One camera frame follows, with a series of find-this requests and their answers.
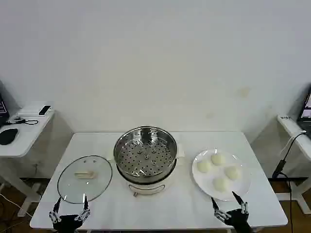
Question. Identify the small black and white device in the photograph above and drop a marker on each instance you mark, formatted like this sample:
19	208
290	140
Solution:
45	110

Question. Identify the black computer mouse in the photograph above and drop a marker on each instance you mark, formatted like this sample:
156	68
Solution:
8	136

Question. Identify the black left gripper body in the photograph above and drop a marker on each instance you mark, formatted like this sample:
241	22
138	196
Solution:
66	223

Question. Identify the white steamed bun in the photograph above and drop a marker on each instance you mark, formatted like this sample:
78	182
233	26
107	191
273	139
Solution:
221	185
204	167
232	173
218	159

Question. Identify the white electric cooker base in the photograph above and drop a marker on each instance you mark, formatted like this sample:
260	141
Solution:
145	188

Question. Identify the flat white box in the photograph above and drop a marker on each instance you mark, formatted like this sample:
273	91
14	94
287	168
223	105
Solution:
29	111

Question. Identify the dark laptop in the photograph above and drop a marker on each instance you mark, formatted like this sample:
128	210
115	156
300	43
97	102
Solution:
2	109

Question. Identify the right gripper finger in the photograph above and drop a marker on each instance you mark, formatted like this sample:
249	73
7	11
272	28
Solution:
244	207
219	214

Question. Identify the white desk with legs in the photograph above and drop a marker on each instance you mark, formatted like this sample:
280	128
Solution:
291	136

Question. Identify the perforated steel steamer basket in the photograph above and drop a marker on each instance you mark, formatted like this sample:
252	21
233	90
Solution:
145	157

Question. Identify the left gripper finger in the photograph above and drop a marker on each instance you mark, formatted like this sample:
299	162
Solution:
85	211
55	213

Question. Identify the white round plate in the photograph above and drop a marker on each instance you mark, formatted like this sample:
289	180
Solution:
206	184

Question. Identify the open laptop with lit screen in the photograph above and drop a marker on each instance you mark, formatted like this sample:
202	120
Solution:
306	109

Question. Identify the round glass lid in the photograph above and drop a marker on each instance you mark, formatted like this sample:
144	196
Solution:
82	187

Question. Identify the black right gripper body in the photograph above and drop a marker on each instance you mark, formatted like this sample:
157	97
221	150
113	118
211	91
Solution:
238	219

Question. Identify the white side desk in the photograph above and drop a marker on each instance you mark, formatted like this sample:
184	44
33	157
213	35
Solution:
26	143

